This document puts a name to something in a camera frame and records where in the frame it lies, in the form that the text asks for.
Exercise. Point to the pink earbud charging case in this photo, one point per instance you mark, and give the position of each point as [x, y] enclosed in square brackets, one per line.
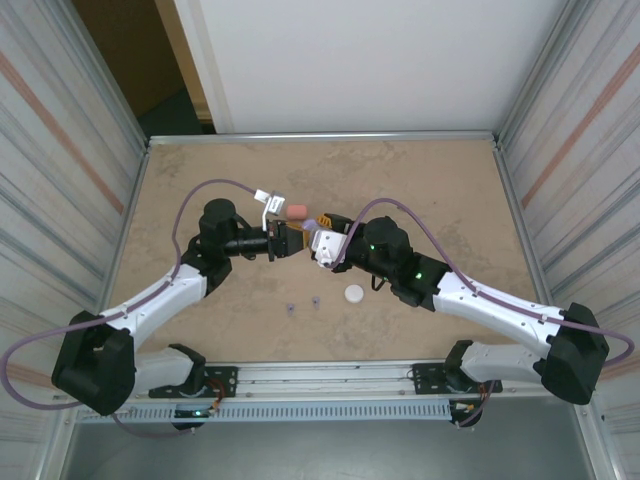
[296, 211]

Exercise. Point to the white earbud charging case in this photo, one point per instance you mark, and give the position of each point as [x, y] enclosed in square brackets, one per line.
[354, 293]

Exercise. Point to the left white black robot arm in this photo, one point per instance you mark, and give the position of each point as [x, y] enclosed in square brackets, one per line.
[150, 300]

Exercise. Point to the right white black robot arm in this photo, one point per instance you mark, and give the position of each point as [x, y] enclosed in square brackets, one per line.
[500, 305]

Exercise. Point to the white door jamb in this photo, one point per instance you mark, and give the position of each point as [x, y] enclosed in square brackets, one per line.
[210, 75]

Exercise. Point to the brown wooden door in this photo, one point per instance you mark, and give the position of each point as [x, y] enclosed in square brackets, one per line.
[125, 50]

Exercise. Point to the grey metal base panel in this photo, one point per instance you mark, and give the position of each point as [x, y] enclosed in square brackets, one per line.
[325, 455]

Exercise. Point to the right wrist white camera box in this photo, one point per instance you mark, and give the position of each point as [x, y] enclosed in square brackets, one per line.
[330, 247]

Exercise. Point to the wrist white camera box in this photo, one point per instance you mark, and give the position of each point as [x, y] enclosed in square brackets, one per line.
[274, 200]
[330, 247]

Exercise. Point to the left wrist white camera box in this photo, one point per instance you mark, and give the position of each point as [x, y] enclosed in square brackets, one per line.
[274, 200]

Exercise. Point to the aluminium table end rail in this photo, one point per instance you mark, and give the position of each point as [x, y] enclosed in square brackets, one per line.
[320, 137]

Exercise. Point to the aluminium table side rail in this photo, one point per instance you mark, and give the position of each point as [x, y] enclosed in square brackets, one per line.
[144, 165]
[501, 162]

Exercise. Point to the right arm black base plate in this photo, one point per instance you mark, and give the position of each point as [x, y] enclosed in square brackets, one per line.
[425, 380]

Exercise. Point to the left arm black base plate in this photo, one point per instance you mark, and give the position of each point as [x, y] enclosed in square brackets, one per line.
[227, 382]

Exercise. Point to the aluminium enclosure post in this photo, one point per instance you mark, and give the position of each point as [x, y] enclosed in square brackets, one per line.
[537, 75]
[102, 75]

